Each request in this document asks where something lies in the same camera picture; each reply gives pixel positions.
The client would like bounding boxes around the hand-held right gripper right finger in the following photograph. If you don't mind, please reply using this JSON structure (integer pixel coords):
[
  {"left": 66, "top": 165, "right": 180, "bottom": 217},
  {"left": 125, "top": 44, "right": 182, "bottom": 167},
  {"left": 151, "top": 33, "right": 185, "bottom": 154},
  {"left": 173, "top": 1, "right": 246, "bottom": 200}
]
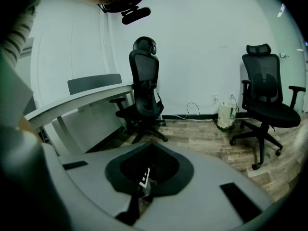
[{"left": 133, "top": 142, "right": 274, "bottom": 231}]

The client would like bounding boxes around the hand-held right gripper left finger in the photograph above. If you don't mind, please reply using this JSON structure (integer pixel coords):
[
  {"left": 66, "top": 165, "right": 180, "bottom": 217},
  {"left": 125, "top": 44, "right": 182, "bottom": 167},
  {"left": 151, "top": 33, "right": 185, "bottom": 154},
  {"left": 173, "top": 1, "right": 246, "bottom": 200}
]
[{"left": 59, "top": 142, "right": 153, "bottom": 218}]

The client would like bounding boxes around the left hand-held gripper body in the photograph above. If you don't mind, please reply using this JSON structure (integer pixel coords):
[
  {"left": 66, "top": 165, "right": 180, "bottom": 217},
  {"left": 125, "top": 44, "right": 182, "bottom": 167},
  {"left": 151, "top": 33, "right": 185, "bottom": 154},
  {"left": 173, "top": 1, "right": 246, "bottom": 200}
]
[{"left": 0, "top": 51, "right": 34, "bottom": 128}]

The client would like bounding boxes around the person's left forearm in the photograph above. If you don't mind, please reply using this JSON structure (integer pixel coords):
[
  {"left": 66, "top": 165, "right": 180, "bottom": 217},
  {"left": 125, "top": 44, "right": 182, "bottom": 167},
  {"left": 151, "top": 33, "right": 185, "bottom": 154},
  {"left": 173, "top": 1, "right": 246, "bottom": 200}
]
[{"left": 18, "top": 115, "right": 43, "bottom": 143}]

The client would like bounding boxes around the white desk leg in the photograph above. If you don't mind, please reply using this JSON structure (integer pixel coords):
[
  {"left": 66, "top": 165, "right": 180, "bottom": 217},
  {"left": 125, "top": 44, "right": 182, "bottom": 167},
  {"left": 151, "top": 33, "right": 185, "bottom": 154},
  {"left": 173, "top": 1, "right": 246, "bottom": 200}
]
[{"left": 49, "top": 115, "right": 84, "bottom": 155}]

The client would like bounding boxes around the person's striped shirt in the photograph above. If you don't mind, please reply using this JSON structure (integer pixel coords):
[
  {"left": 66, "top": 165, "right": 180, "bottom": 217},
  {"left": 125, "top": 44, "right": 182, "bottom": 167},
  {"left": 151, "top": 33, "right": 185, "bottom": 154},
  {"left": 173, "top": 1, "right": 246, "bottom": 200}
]
[{"left": 0, "top": 0, "right": 37, "bottom": 64}]

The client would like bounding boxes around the white green printed bag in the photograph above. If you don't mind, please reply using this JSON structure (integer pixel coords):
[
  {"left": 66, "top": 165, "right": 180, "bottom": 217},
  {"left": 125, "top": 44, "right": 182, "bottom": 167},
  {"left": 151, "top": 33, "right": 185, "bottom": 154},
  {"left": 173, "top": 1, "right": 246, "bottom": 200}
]
[{"left": 217, "top": 102, "right": 240, "bottom": 132}]

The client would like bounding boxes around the dark gray desk divider panel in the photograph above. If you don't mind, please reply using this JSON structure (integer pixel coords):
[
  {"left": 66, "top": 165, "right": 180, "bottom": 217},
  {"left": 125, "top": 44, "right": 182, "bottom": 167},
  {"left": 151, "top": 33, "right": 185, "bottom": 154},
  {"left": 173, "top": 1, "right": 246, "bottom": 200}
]
[{"left": 67, "top": 73, "right": 123, "bottom": 96}]

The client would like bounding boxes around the black office chair with hanger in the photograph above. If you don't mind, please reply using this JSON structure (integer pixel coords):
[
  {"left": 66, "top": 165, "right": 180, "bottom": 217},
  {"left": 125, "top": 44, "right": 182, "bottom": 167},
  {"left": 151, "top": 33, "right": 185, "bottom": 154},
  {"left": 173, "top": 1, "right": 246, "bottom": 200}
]
[{"left": 109, "top": 36, "right": 169, "bottom": 144}]

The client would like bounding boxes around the black mesh office chair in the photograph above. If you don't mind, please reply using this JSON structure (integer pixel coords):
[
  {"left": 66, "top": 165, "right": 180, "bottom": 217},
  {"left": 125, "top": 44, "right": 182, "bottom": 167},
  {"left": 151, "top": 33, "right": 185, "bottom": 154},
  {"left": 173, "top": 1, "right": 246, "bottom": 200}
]
[{"left": 230, "top": 43, "right": 307, "bottom": 171}]

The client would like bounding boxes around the thin black looped cable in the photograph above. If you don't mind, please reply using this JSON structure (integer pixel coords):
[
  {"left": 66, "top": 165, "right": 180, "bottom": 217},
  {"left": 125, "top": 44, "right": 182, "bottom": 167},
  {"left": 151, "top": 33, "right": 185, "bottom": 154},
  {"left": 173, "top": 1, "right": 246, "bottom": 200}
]
[{"left": 185, "top": 102, "right": 202, "bottom": 117}]

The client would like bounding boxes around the black head-mounted camera rig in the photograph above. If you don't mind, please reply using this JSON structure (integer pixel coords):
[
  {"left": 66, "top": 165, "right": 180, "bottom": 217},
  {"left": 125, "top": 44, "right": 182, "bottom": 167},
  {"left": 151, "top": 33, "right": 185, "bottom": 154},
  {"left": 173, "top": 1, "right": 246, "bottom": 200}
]
[{"left": 97, "top": 0, "right": 152, "bottom": 26}]

